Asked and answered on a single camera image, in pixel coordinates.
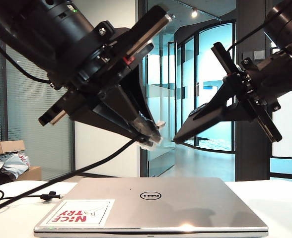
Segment silver Dell laptop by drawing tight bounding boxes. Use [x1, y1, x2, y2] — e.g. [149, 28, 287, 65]
[33, 177, 270, 238]

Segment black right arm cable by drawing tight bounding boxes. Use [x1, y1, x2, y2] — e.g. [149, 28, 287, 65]
[224, 9, 283, 53]

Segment grey window blinds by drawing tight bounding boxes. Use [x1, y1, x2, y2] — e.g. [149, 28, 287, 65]
[0, 24, 73, 181]

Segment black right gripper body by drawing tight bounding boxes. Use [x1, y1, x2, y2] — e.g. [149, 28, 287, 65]
[212, 41, 292, 143]

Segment white NICE TRY sticker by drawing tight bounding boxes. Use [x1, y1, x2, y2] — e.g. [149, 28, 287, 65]
[39, 199, 116, 227]

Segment grey plastic mailing bag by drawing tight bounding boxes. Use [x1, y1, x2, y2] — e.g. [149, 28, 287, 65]
[0, 152, 31, 179]

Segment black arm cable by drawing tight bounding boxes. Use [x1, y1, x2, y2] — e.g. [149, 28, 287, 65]
[0, 29, 54, 84]
[224, 9, 283, 53]

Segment black charging cable silver plugs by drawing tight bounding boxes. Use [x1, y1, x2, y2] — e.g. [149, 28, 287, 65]
[0, 120, 167, 215]

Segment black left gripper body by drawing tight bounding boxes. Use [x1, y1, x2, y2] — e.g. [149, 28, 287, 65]
[38, 4, 173, 126]

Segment glass swing door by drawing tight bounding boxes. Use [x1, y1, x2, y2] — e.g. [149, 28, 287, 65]
[146, 41, 178, 177]

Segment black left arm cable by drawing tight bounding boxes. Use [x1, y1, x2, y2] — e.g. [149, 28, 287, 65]
[0, 29, 54, 84]

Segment small open cardboard box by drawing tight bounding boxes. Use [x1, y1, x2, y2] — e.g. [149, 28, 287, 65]
[0, 140, 26, 157]

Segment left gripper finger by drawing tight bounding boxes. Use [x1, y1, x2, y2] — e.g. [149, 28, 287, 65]
[70, 84, 163, 151]
[121, 68, 163, 138]

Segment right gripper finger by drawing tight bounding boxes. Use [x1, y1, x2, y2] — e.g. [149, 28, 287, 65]
[210, 101, 257, 124]
[203, 78, 237, 112]

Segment tall brown cardboard box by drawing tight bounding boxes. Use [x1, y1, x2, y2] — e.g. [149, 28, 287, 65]
[17, 166, 42, 181]

